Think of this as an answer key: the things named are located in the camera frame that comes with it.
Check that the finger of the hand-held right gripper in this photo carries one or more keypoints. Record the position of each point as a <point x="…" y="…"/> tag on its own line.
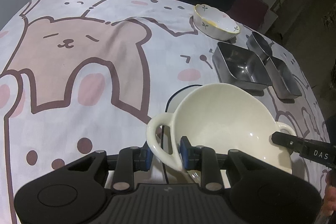
<point x="288" y="142"/>

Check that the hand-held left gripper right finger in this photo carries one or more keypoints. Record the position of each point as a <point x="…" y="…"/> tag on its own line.
<point x="187" y="155"/>

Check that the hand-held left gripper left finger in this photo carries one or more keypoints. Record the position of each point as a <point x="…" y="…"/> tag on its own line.
<point x="126" y="161"/>

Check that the small rectangular steel tray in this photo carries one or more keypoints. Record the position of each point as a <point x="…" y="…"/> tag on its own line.
<point x="286" y="79"/>

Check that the large square steel tray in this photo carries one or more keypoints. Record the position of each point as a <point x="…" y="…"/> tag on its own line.
<point x="236" y="66"/>

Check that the round steel bowl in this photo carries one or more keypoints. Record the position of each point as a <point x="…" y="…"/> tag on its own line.
<point x="258" y="43"/>

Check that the white floral bowl yellow rim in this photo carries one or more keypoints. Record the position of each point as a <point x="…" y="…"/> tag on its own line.
<point x="218" y="20"/>

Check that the bear print tablecloth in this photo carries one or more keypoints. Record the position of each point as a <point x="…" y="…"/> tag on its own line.
<point x="78" y="82"/>

